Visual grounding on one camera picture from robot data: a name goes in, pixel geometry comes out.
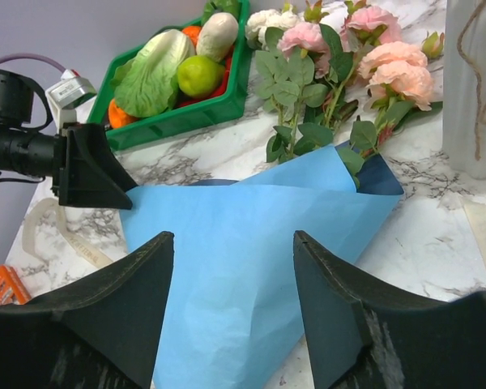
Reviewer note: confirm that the beige toy potato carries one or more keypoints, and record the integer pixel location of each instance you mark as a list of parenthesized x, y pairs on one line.
[(217, 36)]

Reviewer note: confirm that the orange toy carrot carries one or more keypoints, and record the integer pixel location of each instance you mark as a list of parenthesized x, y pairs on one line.
[(192, 32)]

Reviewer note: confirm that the orange toy fruit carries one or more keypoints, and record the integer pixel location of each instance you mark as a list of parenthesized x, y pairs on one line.
[(118, 117)]

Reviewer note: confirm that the green toy cabbage leaf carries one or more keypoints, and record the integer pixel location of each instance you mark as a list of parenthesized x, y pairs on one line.
[(146, 85)]

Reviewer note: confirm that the pink artificial flower bouquet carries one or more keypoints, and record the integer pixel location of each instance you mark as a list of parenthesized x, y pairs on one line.
[(316, 78)]

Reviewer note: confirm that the green plastic basket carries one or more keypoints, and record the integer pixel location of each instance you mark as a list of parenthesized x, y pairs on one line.
[(191, 116)]

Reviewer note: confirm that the blue wrapping paper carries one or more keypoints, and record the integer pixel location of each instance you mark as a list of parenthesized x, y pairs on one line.
[(233, 313)]

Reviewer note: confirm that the white ribbed vase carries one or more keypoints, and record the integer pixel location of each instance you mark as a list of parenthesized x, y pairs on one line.
[(464, 113)]

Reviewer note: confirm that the green toy lime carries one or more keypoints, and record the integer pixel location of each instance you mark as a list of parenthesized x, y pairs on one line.
[(199, 76)]

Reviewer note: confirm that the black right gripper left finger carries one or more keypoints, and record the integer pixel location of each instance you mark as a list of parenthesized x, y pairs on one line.
[(101, 331)]

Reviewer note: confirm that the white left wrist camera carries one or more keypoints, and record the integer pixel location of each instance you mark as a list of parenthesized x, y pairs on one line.
[(64, 97)]

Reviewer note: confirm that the green toy bell pepper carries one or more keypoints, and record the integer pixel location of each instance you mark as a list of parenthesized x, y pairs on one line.
[(211, 7)]

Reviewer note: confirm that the orange snack box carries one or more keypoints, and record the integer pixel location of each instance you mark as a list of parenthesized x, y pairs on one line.
[(12, 290)]

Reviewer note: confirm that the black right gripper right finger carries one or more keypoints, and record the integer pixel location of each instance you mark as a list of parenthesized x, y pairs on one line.
[(364, 333)]

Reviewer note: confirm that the beige printed ribbon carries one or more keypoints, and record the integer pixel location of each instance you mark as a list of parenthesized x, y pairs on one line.
[(81, 247)]

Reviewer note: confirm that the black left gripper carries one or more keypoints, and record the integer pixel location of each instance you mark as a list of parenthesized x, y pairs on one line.
[(85, 172)]

